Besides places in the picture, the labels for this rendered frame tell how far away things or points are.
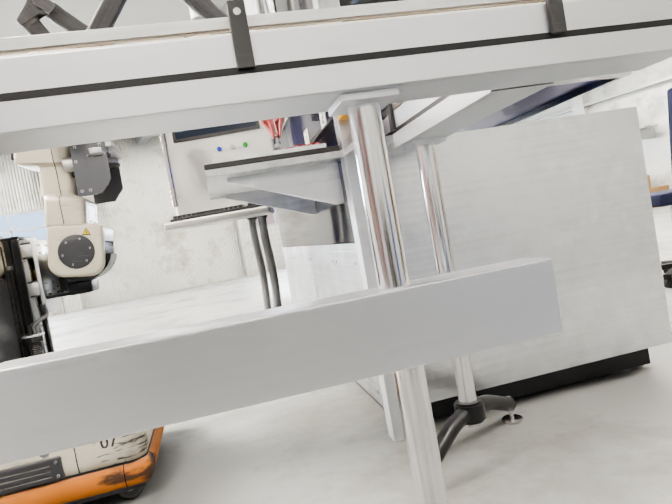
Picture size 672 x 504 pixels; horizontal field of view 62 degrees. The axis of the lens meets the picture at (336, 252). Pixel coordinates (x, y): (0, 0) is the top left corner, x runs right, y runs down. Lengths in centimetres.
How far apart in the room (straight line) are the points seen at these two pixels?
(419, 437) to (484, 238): 98
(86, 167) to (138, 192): 1036
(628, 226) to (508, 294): 119
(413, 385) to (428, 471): 13
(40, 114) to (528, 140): 144
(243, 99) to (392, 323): 38
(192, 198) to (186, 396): 190
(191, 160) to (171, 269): 959
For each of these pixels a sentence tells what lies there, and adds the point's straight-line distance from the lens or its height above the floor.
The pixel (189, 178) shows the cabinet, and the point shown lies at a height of 100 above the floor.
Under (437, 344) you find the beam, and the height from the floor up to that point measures 46.
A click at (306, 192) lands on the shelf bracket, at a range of 171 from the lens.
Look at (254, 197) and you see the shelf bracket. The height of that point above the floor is 83.
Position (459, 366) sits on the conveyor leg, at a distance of 153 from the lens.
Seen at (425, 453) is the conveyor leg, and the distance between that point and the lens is 91.
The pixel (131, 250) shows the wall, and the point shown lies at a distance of 1207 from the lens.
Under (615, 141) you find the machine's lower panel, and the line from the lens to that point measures 205.
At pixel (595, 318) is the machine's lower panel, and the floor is 23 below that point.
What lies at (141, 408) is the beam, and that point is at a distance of 82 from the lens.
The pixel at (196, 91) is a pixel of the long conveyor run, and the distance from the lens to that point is 79.
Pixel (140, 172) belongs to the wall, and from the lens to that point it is 1229.
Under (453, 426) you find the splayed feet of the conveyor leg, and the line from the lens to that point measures 150.
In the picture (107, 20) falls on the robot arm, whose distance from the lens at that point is 184.
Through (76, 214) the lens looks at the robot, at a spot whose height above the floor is 84.
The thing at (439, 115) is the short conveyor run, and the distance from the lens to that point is 125.
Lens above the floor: 65
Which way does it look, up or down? 2 degrees down
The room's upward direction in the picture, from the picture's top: 10 degrees counter-clockwise
